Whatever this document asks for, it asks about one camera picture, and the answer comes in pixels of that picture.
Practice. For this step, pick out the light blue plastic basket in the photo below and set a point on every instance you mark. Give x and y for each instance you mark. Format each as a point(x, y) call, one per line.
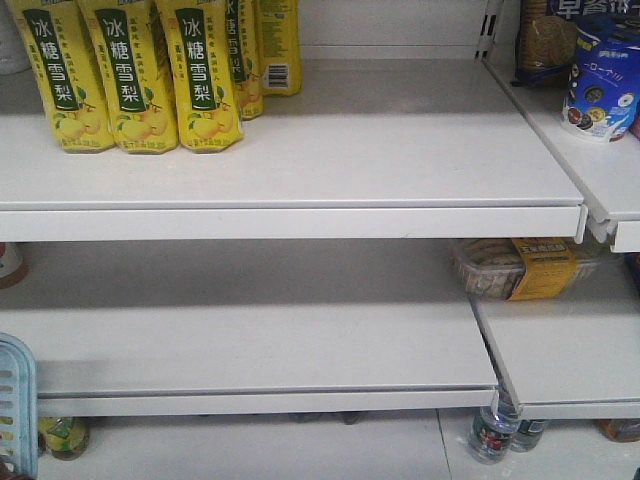
point(19, 434)

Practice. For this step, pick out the white metal shelving unit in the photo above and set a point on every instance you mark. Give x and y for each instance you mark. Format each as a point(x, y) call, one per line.
point(287, 309)

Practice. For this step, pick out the yellow pear drink carton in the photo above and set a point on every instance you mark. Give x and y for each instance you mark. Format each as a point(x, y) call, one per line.
point(69, 80)
point(208, 115)
point(279, 47)
point(131, 51)
point(241, 32)

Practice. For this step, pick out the clear cookie box yellow band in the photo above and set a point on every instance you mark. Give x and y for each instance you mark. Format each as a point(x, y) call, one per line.
point(524, 268)

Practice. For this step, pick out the clear water bottle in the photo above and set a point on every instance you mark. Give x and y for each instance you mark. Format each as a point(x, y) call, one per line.
point(528, 434)
point(492, 431)

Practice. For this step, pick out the brown biscuit pack blue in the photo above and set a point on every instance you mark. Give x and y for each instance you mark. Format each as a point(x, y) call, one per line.
point(545, 42)

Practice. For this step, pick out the blue cookie cup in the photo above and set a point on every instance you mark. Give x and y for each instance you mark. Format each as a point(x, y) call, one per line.
point(602, 96)

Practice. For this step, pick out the yellow lemon tea bottle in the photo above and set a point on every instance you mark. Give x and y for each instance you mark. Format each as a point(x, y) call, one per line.
point(65, 438)

